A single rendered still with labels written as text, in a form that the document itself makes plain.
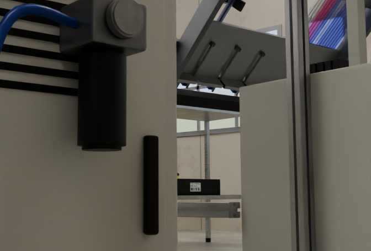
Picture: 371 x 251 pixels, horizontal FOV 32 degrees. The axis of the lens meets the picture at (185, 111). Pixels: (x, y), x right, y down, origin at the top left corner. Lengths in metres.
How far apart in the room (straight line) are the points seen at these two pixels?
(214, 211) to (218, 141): 5.01
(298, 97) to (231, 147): 5.10
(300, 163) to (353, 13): 0.36
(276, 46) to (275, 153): 0.61
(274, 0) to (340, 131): 5.12
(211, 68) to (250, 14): 4.67
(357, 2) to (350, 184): 0.41
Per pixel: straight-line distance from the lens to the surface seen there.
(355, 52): 1.49
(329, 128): 1.49
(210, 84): 2.00
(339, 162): 1.47
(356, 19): 1.50
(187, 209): 1.77
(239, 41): 2.01
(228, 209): 1.66
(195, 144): 6.88
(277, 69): 2.20
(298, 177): 1.49
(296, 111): 1.50
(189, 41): 1.87
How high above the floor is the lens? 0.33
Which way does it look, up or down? 8 degrees up
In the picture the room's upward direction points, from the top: straight up
